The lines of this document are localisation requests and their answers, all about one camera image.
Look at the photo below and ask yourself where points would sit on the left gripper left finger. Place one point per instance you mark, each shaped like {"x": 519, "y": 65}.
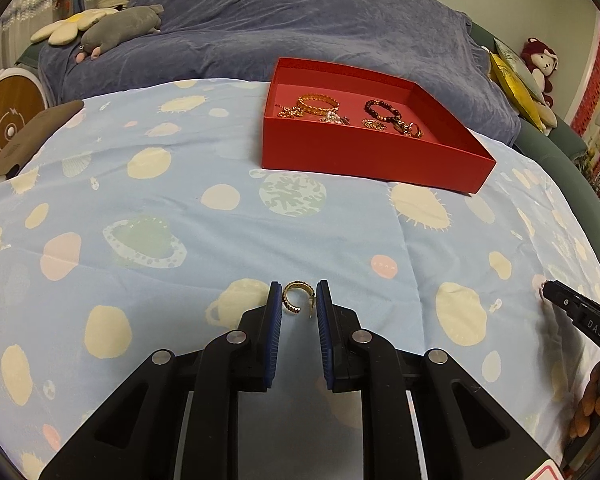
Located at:
{"x": 176, "y": 417}

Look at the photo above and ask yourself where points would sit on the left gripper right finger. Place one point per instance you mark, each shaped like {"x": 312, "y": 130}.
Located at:
{"x": 423, "y": 415}

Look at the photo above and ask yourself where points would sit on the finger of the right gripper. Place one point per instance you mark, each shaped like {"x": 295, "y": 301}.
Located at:
{"x": 568, "y": 299}

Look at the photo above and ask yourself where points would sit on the gold hoop earring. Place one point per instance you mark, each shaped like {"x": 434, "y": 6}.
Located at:
{"x": 299, "y": 296}

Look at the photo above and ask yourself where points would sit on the gold chain bangle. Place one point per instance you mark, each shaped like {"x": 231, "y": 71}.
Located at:
{"x": 317, "y": 104}

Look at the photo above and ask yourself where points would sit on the right hand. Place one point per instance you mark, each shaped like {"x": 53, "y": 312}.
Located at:
{"x": 589, "y": 404}

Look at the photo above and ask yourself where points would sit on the green sofa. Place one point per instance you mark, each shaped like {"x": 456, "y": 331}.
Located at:
{"x": 555, "y": 154}

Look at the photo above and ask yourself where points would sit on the blue planet print sheet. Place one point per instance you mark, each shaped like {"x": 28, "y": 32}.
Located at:
{"x": 148, "y": 222}

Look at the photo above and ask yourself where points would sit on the gold satin pillow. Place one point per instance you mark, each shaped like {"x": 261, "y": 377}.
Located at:
{"x": 515, "y": 90}

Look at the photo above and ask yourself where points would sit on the red monkey plush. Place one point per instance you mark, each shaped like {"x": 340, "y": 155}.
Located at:
{"x": 542, "y": 62}

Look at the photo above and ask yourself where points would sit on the grey silver pillow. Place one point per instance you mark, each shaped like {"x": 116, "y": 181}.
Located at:
{"x": 519, "y": 67}

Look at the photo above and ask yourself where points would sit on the red cardboard box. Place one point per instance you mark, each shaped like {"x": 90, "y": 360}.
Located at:
{"x": 360, "y": 140}

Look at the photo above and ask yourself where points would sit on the round wooden fan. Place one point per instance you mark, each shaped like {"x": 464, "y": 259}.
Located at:
{"x": 21, "y": 98}

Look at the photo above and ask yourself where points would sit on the grey plush animal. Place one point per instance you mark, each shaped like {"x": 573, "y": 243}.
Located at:
{"x": 113, "y": 29}

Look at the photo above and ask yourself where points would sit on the purple velvet blanket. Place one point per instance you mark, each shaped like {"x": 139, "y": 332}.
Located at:
{"x": 420, "y": 40}

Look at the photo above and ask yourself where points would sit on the white flower plush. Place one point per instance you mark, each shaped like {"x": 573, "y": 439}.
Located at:
{"x": 65, "y": 31}

